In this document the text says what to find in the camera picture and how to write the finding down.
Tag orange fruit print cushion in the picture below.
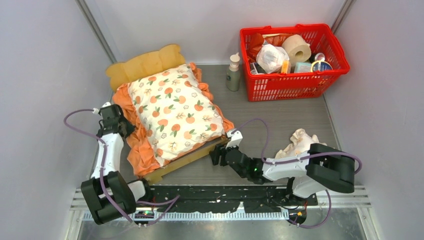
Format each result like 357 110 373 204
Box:
112 62 235 177

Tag wooden pet bed frame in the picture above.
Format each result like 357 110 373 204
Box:
105 44 229 186

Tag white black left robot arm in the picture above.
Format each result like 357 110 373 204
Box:
80 102 154 225

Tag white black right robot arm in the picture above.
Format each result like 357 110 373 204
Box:
209 143 361 205

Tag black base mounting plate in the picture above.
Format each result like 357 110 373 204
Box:
146 185 318 214

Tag cream frilled small pillow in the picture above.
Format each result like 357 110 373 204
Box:
275 128 327 159

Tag green pump lotion bottle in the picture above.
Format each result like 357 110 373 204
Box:
225 52 241 92

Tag white plastic wrapped packet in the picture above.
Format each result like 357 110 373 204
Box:
256 43 290 74

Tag light teal small box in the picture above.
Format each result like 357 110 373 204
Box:
293 62 312 74

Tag orange red crumpled bag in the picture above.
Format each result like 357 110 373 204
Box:
246 33 293 63

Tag beige toilet paper roll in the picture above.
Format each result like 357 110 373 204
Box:
282 34 312 65

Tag round blue lidded tin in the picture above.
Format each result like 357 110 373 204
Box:
310 60 333 73

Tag small silver can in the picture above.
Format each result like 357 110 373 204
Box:
312 52 326 62

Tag red plastic shopping basket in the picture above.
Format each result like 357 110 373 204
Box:
240 23 350 102

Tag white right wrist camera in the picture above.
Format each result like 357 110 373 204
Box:
225 128 243 149

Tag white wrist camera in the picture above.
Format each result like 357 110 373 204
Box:
91 102 112 115
225 128 243 149

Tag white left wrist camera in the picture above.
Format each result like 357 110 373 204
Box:
91 102 112 115

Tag slotted aluminium rail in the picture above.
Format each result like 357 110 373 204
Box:
69 185 372 222

